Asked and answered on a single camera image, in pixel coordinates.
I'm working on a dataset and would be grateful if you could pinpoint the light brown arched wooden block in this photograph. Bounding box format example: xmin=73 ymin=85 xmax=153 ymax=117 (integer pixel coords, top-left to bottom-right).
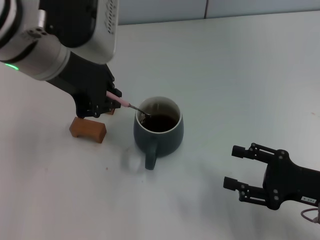
xmin=69 ymin=116 xmax=107 ymax=144

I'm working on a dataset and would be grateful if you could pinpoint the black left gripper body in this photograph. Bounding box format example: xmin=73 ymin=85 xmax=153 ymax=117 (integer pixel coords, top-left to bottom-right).
xmin=46 ymin=52 xmax=116 ymax=119

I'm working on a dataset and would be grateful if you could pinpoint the grey ceramic cup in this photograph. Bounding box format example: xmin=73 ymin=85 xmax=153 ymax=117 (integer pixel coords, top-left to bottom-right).
xmin=133 ymin=96 xmax=185 ymax=171

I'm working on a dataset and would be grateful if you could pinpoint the dark coffee liquid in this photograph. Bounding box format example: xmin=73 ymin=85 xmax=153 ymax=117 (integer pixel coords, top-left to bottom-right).
xmin=141 ymin=113 xmax=178 ymax=133

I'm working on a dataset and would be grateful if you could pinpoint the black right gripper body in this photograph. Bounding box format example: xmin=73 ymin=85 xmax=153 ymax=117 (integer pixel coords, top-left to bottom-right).
xmin=262 ymin=149 xmax=320 ymax=211

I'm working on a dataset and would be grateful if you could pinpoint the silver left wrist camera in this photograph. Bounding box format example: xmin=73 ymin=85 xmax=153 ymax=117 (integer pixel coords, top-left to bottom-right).
xmin=46 ymin=0 xmax=119 ymax=65

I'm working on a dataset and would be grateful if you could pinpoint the grey right gripper cable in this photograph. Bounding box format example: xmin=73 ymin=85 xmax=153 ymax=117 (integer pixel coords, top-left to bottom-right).
xmin=300 ymin=204 xmax=320 ymax=223

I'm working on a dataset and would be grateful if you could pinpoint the pink handled metal spoon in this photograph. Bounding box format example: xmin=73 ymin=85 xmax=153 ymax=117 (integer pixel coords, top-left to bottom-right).
xmin=106 ymin=91 xmax=153 ymax=118

